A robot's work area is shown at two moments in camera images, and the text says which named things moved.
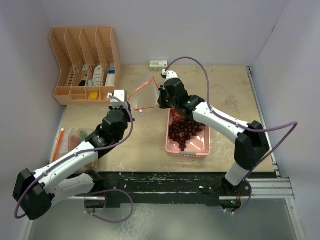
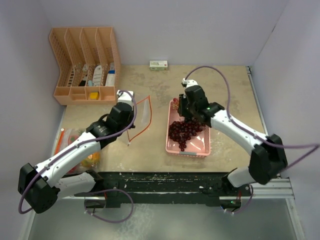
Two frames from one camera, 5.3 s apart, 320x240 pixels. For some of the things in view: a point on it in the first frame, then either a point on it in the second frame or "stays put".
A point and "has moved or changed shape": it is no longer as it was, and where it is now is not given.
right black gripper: x=163 y=105 -> x=182 y=99
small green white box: x=158 y=65 stays put
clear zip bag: x=145 y=96 -> x=143 y=115
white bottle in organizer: x=97 y=76 stays put
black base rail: x=143 y=189 stays put
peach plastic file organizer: x=88 y=63 stays put
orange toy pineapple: x=83 y=134 has moved or changed shape
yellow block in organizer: x=94 y=95 stays put
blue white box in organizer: x=110 y=79 stays put
